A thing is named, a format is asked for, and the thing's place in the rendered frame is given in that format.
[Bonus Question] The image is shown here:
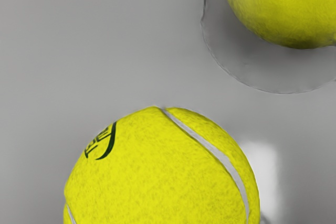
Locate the yellow tennis ball with print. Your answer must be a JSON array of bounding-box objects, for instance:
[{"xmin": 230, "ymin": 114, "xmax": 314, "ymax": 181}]
[{"xmin": 63, "ymin": 105, "xmax": 261, "ymax": 224}]

